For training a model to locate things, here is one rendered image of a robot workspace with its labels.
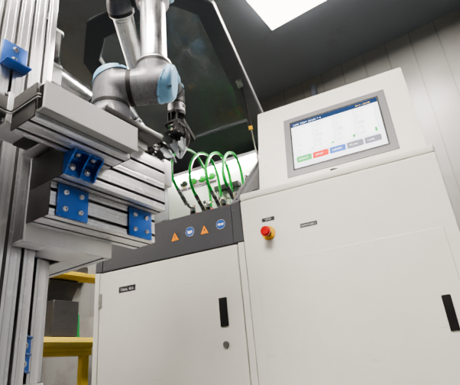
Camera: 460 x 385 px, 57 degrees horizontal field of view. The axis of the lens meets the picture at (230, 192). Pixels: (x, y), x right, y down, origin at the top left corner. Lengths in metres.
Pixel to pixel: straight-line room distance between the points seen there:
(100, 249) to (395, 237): 0.90
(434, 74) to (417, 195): 2.45
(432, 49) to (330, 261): 2.79
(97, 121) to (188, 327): 0.88
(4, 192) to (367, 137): 1.37
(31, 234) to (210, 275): 0.71
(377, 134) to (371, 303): 0.76
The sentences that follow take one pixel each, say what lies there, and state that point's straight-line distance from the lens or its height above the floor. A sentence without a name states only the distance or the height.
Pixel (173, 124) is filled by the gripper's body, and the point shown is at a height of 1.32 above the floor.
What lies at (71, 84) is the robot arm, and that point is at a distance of 1.88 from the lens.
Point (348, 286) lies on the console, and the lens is 1.45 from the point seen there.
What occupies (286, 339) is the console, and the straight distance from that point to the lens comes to 1.49.
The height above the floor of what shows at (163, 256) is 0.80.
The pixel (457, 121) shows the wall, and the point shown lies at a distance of 3.64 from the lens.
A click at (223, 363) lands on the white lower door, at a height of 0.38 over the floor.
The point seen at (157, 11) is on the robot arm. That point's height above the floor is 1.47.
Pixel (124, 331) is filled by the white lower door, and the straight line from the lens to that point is 1.81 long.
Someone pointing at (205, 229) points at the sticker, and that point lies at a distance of 1.68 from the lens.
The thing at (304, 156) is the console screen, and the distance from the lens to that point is 1.92.
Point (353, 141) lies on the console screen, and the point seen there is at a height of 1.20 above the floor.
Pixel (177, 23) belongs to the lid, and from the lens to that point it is 2.15.
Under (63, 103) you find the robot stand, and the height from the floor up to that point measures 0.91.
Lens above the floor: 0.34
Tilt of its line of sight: 23 degrees up
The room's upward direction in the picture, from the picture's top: 5 degrees counter-clockwise
